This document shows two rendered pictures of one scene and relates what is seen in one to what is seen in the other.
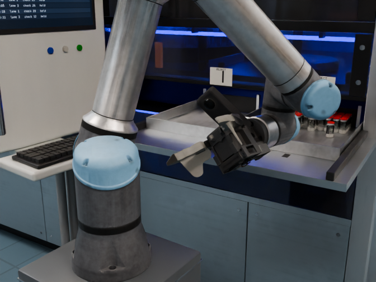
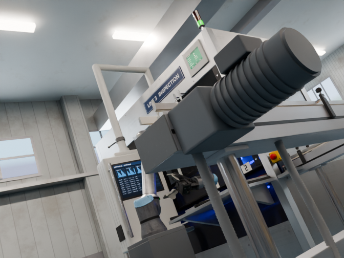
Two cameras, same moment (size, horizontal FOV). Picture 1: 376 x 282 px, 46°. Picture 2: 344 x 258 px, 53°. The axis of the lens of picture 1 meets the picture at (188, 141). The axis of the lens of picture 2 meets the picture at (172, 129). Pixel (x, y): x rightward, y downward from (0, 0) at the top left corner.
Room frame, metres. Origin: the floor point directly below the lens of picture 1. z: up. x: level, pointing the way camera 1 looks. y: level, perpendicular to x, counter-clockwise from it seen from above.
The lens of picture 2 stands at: (-1.11, -0.68, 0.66)
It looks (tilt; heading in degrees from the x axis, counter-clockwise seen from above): 19 degrees up; 15
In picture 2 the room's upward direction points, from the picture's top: 21 degrees counter-clockwise
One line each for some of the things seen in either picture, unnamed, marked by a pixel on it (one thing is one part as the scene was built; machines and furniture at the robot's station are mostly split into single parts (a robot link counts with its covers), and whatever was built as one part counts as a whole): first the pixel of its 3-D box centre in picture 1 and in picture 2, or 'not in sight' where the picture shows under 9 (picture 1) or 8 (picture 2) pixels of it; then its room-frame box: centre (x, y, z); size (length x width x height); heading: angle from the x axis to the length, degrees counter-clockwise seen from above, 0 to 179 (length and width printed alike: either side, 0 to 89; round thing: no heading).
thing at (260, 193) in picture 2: not in sight; (253, 199); (1.16, -0.38, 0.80); 0.34 x 0.03 x 0.13; 149
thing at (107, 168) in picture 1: (107, 178); (146, 207); (0.76, 0.15, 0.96); 0.13 x 0.12 x 0.14; 14
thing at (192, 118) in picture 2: not in sight; (237, 89); (-0.48, -0.65, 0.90); 0.28 x 0.12 x 0.14; 59
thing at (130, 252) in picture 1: (111, 236); (152, 227); (0.75, 0.15, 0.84); 0.15 x 0.15 x 0.10
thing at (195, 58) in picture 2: not in sight; (194, 58); (1.35, -0.39, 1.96); 0.21 x 0.01 x 0.21; 59
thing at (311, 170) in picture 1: (245, 137); (223, 200); (1.30, -0.18, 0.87); 0.70 x 0.48 x 0.02; 59
